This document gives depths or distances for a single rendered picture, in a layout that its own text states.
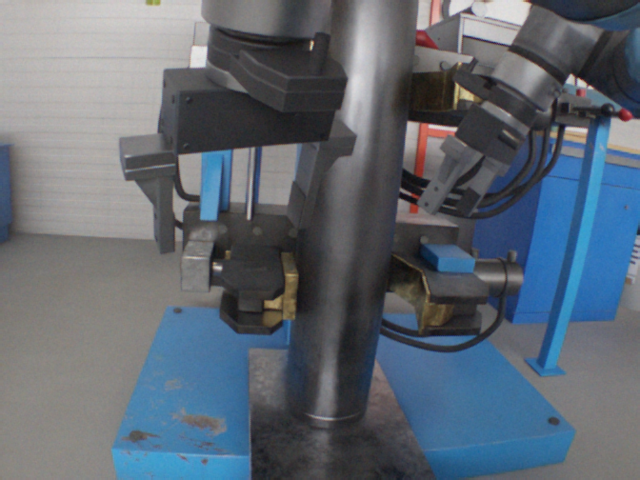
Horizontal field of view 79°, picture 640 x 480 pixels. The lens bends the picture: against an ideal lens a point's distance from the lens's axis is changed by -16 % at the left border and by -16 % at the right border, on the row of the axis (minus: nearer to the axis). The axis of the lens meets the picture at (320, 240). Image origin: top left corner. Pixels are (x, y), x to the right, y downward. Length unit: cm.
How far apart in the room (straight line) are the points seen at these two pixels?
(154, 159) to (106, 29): 283
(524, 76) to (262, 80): 41
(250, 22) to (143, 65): 277
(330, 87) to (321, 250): 69
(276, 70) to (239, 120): 8
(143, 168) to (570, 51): 51
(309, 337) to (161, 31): 240
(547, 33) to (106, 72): 279
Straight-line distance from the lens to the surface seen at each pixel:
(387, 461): 107
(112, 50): 313
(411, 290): 114
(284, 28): 30
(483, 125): 59
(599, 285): 261
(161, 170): 35
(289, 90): 26
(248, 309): 96
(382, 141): 91
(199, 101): 32
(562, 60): 63
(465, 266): 119
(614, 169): 248
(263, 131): 35
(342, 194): 90
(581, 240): 180
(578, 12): 26
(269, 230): 117
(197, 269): 107
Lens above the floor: 85
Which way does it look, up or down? 15 degrees down
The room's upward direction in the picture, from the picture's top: 5 degrees clockwise
